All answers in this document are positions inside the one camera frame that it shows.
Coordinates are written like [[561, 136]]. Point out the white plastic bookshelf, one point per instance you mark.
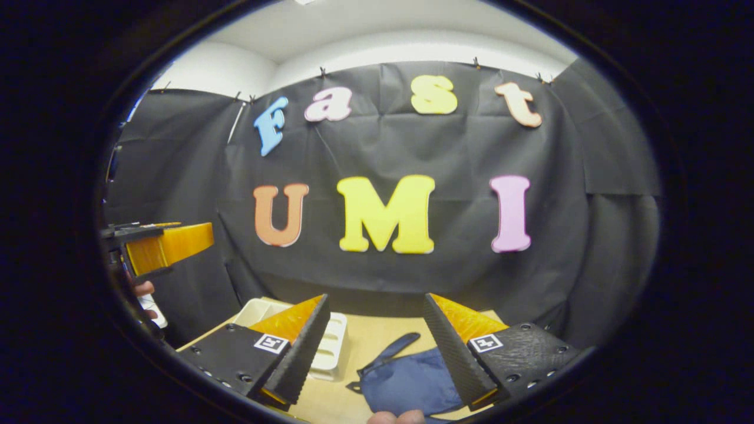
[[330, 353]]

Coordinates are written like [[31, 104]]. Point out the black backdrop cloth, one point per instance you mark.
[[412, 277]]

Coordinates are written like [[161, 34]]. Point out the blue schoolbag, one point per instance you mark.
[[406, 383]]

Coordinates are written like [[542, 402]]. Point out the white side desk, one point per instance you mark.
[[156, 312]]

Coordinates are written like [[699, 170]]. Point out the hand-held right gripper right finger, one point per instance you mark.
[[452, 356]]

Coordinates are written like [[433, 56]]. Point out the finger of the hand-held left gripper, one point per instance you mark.
[[165, 247], [138, 228]]

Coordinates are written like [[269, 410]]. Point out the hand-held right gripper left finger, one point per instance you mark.
[[303, 353]]

